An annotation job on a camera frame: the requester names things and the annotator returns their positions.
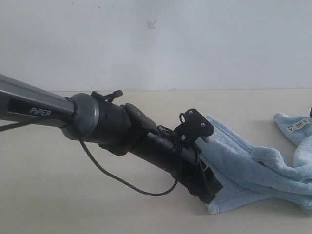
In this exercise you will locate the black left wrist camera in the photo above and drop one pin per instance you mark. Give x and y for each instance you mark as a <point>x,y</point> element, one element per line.
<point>193,125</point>

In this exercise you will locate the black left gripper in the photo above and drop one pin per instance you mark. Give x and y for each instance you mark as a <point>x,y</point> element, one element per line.
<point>168,151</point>

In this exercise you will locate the light blue fluffy towel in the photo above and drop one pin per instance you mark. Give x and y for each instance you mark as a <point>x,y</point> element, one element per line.
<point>252,173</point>

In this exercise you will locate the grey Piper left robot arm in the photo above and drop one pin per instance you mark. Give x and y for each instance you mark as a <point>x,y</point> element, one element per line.
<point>119,129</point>

